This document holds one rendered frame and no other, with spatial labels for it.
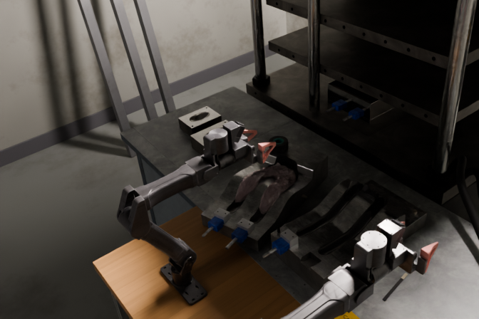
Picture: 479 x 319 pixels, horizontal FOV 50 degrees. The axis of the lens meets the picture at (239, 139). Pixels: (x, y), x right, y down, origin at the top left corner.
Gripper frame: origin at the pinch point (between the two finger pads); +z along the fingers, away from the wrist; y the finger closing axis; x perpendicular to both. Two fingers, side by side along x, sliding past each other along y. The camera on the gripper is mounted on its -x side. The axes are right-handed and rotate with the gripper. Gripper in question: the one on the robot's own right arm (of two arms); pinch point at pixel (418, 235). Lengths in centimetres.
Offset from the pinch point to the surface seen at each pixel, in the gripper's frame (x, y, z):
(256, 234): 35, 56, -9
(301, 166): 29, 69, 25
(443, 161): 30, 35, 68
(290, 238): 28, 42, -5
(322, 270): 31.1, 27.0, -5.6
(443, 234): 39, 16, 43
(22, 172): 121, 292, -44
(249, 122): 39, 123, 41
